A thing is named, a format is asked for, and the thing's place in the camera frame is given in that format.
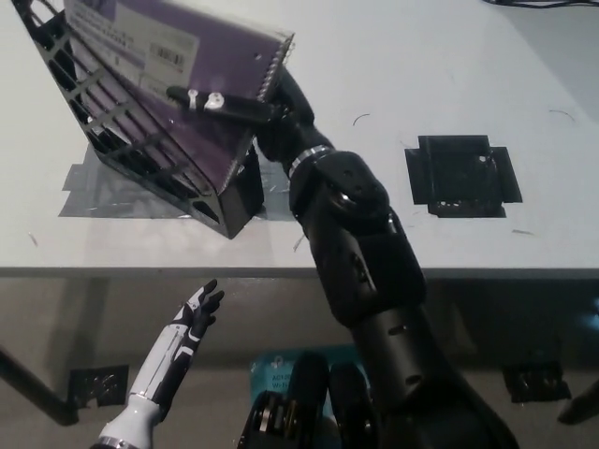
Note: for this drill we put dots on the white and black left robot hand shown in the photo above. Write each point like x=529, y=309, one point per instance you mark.
x=166, y=360

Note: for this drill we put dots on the purple spiral-bound notebook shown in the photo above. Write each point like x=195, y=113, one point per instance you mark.
x=210, y=61

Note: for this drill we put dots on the black plastic lattice file shelf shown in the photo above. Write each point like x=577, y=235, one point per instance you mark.
x=234, y=206

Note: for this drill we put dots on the teal printed box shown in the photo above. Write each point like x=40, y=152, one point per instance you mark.
x=271, y=374

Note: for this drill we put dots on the black metal table leg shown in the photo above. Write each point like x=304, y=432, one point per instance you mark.
x=37, y=388

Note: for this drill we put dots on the black tape square patch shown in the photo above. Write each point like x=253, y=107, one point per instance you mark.
x=463, y=178

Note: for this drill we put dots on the grey duct tape patch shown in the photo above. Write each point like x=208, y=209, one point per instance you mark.
x=84, y=196

